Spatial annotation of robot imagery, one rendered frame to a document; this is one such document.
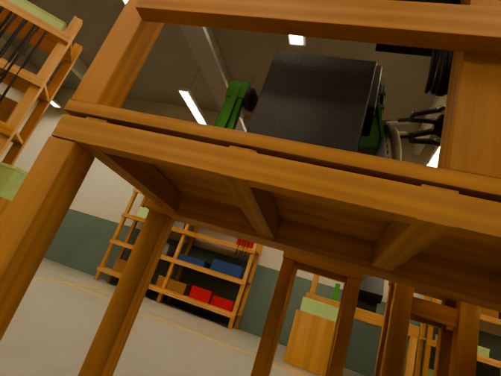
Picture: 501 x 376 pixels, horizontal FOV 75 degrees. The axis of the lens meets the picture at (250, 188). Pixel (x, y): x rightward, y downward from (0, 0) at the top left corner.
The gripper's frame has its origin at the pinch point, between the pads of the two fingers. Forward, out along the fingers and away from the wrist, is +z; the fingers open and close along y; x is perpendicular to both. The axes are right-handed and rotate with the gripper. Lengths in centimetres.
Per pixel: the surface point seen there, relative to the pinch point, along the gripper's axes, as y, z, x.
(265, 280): -388, 125, -404
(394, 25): 30.6, 8.8, 27.0
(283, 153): 7, 34, 44
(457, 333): -80, -26, 9
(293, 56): 25.7, 32.9, 8.8
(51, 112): -80, 766, -738
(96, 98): 20, 86, 31
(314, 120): 9.5, 27.3, 25.1
